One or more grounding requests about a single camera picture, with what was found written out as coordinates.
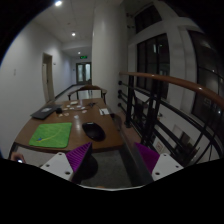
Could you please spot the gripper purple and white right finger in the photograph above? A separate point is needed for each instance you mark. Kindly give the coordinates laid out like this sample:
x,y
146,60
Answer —
x,y
153,165

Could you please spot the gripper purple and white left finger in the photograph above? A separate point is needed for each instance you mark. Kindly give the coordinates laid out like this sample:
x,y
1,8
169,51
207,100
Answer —
x,y
66,165

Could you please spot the green mouse pad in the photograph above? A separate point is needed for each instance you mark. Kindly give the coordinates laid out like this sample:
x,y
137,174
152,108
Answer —
x,y
54,135

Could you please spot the black computer mouse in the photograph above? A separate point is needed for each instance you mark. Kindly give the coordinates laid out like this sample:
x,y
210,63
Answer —
x,y
94,131

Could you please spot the wooden and black stair railing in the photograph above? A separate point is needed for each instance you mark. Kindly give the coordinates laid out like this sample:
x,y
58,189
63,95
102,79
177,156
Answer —
x,y
207,139

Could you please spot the black laptop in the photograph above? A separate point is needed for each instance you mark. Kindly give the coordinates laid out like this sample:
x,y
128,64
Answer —
x,y
43,113

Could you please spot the white paper booklet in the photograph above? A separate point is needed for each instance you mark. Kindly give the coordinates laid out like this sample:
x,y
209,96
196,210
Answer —
x,y
104,111

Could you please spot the wooden chair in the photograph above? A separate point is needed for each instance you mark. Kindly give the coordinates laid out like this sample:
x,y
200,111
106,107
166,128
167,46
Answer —
x,y
89,88

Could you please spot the glass double door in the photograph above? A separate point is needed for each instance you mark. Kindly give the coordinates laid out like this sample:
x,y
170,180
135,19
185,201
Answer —
x,y
83,73

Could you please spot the green exit sign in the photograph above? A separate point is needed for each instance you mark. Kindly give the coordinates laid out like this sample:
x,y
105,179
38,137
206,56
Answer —
x,y
83,57

